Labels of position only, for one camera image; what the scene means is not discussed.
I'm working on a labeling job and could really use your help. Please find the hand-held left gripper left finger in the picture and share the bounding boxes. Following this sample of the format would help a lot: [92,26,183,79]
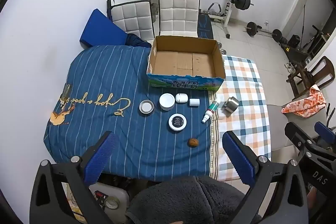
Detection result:
[30,131,118,224]

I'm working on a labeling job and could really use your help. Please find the white round jar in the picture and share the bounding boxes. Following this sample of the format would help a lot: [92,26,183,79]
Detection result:
[159,93,176,111]

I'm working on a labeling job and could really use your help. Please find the white quilted chair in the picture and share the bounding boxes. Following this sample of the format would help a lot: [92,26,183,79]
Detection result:
[107,0,155,42]
[157,0,201,38]

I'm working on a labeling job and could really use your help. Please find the grey seat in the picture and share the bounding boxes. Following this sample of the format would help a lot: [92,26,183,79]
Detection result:
[267,104,328,149]

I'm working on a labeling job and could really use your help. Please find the white plastic container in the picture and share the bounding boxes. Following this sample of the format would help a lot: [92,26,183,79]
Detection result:
[89,181,130,224]

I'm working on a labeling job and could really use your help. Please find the orange patterned cloth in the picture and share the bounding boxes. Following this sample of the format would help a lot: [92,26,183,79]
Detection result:
[281,84,327,118]

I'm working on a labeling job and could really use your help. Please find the black weight bench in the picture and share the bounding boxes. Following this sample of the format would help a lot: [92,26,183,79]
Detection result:
[197,13,213,39]

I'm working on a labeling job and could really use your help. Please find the black speaker box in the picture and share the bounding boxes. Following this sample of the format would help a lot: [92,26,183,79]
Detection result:
[288,34,301,47]

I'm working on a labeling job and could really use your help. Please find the white spray bottle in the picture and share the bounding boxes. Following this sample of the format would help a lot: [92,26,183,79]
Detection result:
[201,97,222,124]

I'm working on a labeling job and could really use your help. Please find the dark blue cloth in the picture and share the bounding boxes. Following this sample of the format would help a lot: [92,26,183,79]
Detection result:
[125,33,152,48]

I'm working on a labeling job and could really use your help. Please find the blue foam cushion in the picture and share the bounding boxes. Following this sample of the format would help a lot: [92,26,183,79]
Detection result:
[79,9,129,47]

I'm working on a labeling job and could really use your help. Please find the white bench press rack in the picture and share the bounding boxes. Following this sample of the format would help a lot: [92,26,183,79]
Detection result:
[206,0,243,39]

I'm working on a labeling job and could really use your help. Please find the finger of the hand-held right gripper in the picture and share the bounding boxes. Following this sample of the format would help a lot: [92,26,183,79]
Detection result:
[314,121,336,141]
[284,122,336,160]

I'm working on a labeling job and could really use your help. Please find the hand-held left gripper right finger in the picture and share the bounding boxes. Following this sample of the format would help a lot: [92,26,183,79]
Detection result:
[222,131,309,224]

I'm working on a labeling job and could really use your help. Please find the cardboard box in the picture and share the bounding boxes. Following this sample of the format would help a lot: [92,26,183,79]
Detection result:
[146,35,226,91]

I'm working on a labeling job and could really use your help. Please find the round metal lid tin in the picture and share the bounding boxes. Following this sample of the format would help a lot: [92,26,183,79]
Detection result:
[139,100,154,115]

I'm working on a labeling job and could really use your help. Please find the checked blanket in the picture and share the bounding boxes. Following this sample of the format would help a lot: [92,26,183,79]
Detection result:
[208,54,273,183]

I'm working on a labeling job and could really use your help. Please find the silver metal tin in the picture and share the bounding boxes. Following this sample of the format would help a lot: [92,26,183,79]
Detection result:
[222,96,240,117]

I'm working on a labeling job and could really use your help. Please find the blue striped blanket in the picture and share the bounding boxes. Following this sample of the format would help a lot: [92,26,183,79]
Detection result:
[43,45,219,183]

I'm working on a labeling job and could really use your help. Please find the dark fleece clothing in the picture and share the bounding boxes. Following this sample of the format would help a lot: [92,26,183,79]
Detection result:
[125,175,263,224]

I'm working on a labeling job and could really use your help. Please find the white jar with black top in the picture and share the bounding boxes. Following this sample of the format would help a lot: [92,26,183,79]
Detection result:
[168,113,188,132]

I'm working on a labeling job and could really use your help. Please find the short barbell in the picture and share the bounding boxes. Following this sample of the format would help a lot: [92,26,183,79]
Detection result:
[244,21,283,42]

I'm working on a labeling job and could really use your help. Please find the clear tape roll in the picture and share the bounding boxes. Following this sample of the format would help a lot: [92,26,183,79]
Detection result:
[105,197,121,210]

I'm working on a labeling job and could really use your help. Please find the dark wooden chair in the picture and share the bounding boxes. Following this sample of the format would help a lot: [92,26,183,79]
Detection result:
[286,56,336,99]

